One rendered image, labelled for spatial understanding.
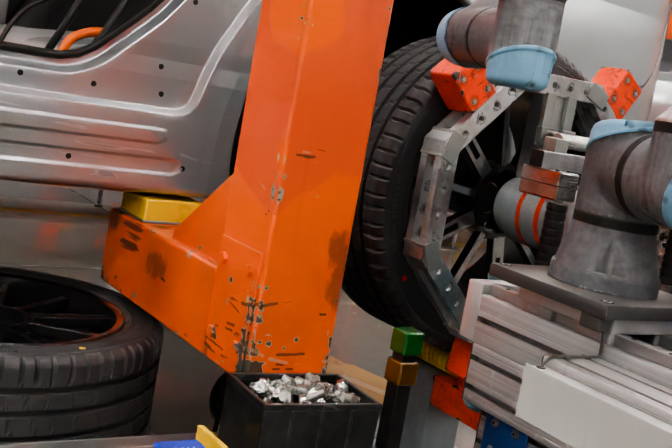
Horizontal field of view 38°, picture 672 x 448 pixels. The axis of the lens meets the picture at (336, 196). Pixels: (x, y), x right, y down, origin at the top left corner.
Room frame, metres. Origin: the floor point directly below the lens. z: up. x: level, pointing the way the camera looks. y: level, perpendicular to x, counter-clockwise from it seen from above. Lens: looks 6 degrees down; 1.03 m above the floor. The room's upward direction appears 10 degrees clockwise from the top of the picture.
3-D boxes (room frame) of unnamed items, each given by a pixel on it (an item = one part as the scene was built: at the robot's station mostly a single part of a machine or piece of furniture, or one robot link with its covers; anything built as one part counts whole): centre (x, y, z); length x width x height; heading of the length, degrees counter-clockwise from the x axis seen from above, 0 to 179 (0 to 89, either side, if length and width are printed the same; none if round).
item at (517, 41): (1.17, -0.18, 1.12); 0.11 x 0.08 x 0.11; 19
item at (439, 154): (1.97, -0.38, 0.85); 0.54 x 0.07 x 0.54; 125
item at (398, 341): (1.57, -0.16, 0.64); 0.04 x 0.04 x 0.04; 35
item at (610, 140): (1.36, -0.39, 0.98); 0.13 x 0.12 x 0.14; 19
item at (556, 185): (1.71, -0.36, 0.93); 0.09 x 0.05 x 0.05; 35
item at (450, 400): (2.01, -0.36, 0.48); 0.16 x 0.12 x 0.17; 35
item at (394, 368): (1.57, -0.16, 0.59); 0.04 x 0.04 x 0.04; 35
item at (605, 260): (1.37, -0.39, 0.87); 0.15 x 0.15 x 0.10
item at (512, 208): (1.91, -0.42, 0.85); 0.21 x 0.14 x 0.14; 35
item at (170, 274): (1.95, 0.26, 0.69); 0.52 x 0.17 x 0.35; 35
